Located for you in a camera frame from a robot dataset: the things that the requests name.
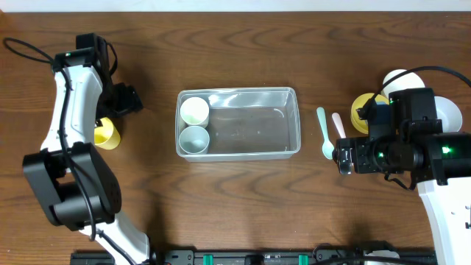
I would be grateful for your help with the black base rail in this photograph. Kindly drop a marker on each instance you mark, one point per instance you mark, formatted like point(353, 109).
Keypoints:
point(371, 252)

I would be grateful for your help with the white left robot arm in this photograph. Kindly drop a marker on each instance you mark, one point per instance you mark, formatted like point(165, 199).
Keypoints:
point(71, 181)

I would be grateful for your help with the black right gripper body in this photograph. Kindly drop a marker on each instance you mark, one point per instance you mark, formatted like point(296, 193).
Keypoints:
point(353, 156)

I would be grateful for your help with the mint green plastic spoon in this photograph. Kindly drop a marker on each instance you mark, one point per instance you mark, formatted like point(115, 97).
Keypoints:
point(327, 146)

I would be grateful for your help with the cream white plastic cup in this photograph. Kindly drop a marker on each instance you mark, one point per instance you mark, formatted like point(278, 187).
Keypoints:
point(195, 112)

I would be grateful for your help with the light blue plastic cup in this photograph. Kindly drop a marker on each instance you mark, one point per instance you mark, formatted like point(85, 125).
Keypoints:
point(194, 140)

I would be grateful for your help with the light blue plastic bowl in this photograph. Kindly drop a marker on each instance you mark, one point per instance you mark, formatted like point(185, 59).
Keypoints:
point(449, 113)

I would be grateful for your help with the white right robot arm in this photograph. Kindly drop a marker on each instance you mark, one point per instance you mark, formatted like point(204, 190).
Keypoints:
point(439, 166)

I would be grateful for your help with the cream white plastic bowl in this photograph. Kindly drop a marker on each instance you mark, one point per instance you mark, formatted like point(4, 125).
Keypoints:
point(410, 80)

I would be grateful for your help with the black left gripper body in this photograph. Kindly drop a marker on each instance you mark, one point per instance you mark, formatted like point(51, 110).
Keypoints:
point(129, 100)

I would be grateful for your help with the pink plastic fork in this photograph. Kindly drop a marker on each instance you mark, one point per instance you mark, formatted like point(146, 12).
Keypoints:
point(338, 124)

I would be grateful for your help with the yellow plastic cup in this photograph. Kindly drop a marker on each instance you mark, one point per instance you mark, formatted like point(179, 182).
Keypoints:
point(106, 136)

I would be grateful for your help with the clear plastic container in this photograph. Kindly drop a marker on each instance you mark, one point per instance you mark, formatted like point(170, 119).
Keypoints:
point(245, 124)

